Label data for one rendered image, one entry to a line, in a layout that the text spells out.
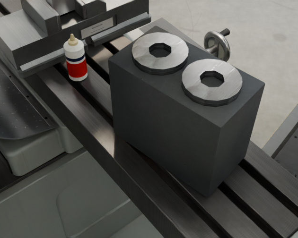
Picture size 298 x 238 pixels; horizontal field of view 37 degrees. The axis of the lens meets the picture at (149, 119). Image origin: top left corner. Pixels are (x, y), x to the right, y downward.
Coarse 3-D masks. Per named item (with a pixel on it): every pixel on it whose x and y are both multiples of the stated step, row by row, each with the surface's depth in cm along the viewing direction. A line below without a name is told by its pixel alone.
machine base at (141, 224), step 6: (144, 216) 153; (132, 222) 152; (138, 222) 152; (144, 222) 152; (150, 222) 152; (126, 228) 151; (132, 228) 151; (138, 228) 151; (144, 228) 151; (150, 228) 151; (114, 234) 149; (120, 234) 149; (126, 234) 149; (132, 234) 149; (138, 234) 149; (144, 234) 149; (150, 234) 149; (156, 234) 149
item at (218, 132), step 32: (160, 32) 75; (128, 64) 70; (160, 64) 68; (192, 64) 68; (224, 64) 68; (128, 96) 73; (160, 96) 67; (192, 96) 64; (224, 96) 63; (256, 96) 67; (128, 128) 80; (160, 128) 72; (192, 128) 66; (224, 128) 63; (160, 160) 78; (192, 160) 71; (224, 160) 71
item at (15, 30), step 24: (24, 0) 96; (120, 0) 102; (144, 0) 104; (0, 24) 96; (24, 24) 96; (48, 24) 91; (72, 24) 96; (96, 24) 100; (120, 24) 104; (144, 24) 107; (0, 48) 99; (24, 48) 92; (48, 48) 96; (24, 72) 94
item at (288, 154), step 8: (296, 128) 129; (288, 136) 128; (296, 136) 126; (280, 144) 126; (288, 144) 125; (296, 144) 125; (280, 152) 123; (288, 152) 123; (296, 152) 123; (280, 160) 121; (288, 160) 121; (296, 160) 121; (288, 168) 117; (296, 168) 119; (296, 176) 115
